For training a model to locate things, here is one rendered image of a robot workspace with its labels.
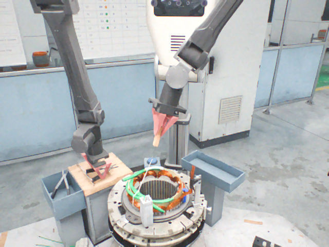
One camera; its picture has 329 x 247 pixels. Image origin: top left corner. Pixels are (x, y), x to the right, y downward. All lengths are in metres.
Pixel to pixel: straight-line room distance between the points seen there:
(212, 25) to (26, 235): 1.11
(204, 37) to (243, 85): 2.66
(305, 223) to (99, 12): 2.70
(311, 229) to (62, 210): 2.04
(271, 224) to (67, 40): 1.10
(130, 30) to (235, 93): 1.42
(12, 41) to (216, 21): 2.37
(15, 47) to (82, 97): 2.04
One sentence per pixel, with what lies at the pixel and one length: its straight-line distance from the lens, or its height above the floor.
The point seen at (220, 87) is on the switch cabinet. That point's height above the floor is 0.78.
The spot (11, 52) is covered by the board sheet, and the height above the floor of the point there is 1.25.
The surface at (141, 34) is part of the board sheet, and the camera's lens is 3.05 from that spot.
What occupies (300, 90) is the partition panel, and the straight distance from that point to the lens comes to 5.08.
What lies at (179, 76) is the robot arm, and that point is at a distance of 0.65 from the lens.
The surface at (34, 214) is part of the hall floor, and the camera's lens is 2.68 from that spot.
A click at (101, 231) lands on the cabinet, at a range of 1.18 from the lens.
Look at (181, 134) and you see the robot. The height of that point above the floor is 1.10.
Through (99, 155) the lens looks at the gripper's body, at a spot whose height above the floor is 1.18.
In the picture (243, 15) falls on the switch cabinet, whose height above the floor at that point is 1.54.
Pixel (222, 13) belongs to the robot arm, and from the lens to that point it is 0.69.
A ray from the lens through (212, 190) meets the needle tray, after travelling 1.13.
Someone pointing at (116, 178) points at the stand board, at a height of 1.06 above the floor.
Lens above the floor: 1.68
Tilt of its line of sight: 26 degrees down
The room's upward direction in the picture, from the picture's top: straight up
